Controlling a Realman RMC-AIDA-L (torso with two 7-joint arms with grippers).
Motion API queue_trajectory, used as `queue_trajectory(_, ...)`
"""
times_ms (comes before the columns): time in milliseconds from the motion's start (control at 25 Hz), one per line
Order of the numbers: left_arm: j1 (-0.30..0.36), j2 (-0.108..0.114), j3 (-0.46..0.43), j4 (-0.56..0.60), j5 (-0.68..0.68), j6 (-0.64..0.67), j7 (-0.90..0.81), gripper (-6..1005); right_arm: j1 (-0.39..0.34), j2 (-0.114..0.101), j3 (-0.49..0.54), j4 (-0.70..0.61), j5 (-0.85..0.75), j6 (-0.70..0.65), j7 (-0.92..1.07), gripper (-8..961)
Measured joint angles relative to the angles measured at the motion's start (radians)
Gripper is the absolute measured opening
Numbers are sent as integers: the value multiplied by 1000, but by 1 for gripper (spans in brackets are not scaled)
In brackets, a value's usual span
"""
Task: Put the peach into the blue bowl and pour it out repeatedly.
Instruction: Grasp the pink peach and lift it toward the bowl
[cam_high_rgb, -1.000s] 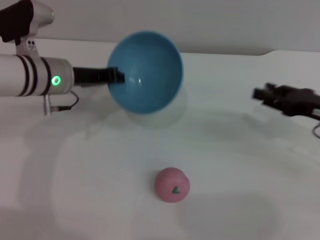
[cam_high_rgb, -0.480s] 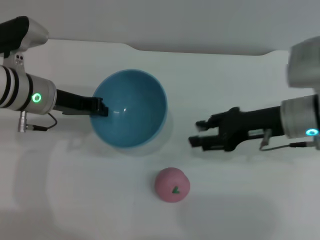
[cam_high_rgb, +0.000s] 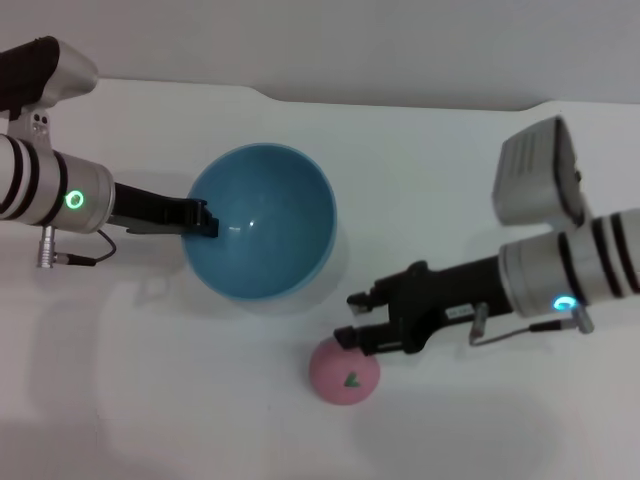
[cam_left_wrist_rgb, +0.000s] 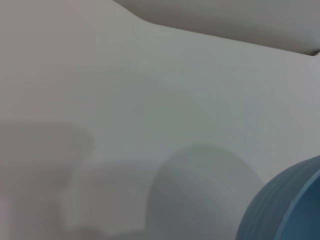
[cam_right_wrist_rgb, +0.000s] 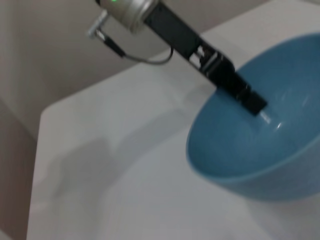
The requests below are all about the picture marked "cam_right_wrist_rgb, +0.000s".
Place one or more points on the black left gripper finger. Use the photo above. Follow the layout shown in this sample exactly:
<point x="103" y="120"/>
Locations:
<point x="245" y="96"/>

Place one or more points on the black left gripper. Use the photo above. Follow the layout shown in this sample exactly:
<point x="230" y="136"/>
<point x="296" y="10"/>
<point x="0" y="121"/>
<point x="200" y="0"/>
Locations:
<point x="175" y="30"/>

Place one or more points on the blue bowl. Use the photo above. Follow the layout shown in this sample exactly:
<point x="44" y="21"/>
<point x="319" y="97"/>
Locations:
<point x="237" y="150"/>

